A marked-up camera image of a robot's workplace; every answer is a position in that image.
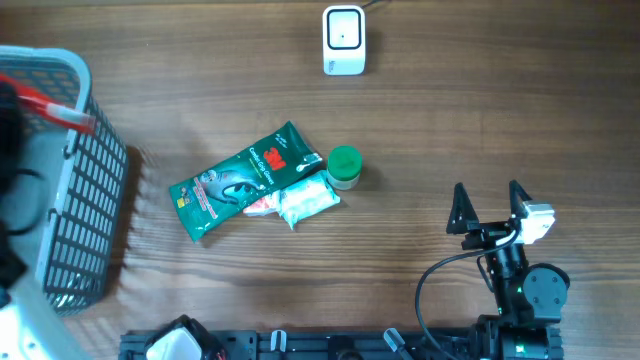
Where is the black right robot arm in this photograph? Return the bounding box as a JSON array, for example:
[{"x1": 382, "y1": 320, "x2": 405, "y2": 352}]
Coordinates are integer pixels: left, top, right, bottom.
[{"x1": 446, "y1": 180, "x2": 570, "y2": 360}]

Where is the red white tube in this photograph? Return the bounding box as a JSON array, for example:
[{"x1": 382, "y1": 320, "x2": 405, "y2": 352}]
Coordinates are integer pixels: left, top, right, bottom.
[{"x1": 1, "y1": 74, "x2": 97, "y2": 135}]

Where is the grey plastic shopping basket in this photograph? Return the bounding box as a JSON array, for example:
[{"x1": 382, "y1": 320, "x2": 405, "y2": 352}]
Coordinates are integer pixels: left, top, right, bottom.
[{"x1": 1, "y1": 45, "x2": 129, "y2": 316}]

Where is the green 3M gloves packet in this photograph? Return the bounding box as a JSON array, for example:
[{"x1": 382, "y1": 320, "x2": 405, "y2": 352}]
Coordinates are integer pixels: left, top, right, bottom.
[{"x1": 169, "y1": 122, "x2": 322, "y2": 242}]

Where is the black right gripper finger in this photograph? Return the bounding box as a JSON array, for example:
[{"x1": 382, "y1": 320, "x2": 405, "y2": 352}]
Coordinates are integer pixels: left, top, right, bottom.
[
  {"x1": 509, "y1": 180, "x2": 532, "y2": 218},
  {"x1": 446, "y1": 182, "x2": 480, "y2": 235}
]

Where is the green lidded plastic jar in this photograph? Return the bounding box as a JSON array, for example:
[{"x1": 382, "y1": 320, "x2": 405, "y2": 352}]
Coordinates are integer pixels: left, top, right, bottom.
[{"x1": 327, "y1": 145, "x2": 363, "y2": 190}]

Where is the teal white wipes packet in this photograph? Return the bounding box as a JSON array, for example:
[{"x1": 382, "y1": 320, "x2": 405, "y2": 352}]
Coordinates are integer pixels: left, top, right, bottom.
[{"x1": 278, "y1": 170, "x2": 341, "y2": 230}]

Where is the white barcode scanner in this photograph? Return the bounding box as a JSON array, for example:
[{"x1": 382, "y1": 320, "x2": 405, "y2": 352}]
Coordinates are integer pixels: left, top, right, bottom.
[{"x1": 322, "y1": 5, "x2": 366, "y2": 76}]

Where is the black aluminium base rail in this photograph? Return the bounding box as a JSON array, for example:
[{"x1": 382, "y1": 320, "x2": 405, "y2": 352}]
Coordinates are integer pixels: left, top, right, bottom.
[{"x1": 118, "y1": 329, "x2": 472, "y2": 360}]

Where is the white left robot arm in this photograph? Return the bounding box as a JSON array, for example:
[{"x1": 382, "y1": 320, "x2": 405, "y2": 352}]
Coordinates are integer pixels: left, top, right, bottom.
[{"x1": 1, "y1": 76, "x2": 230, "y2": 359}]

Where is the red white small packet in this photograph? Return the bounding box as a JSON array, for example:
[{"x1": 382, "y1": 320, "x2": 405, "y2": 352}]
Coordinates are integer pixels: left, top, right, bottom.
[{"x1": 243, "y1": 191, "x2": 281, "y2": 217}]

